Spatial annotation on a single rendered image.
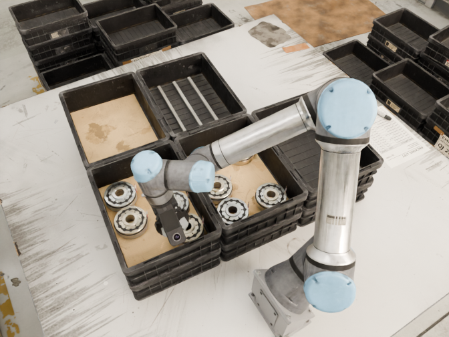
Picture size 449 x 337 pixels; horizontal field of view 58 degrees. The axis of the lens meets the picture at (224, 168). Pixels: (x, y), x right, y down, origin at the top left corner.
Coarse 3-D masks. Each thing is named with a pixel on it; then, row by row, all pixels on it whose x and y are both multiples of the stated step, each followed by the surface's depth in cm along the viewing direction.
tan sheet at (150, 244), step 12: (132, 180) 141; (144, 204) 135; (204, 228) 130; (120, 240) 126; (132, 240) 126; (144, 240) 127; (156, 240) 127; (132, 252) 124; (144, 252) 124; (156, 252) 124; (132, 264) 122
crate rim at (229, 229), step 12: (228, 120) 145; (252, 120) 145; (192, 132) 141; (288, 168) 132; (204, 192) 126; (288, 204) 124; (216, 216) 121; (252, 216) 121; (264, 216) 122; (228, 228) 118; (240, 228) 121
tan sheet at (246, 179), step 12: (228, 168) 144; (240, 168) 144; (252, 168) 144; (264, 168) 145; (240, 180) 141; (252, 180) 141; (264, 180) 142; (240, 192) 138; (252, 192) 138; (216, 204) 135; (252, 204) 135
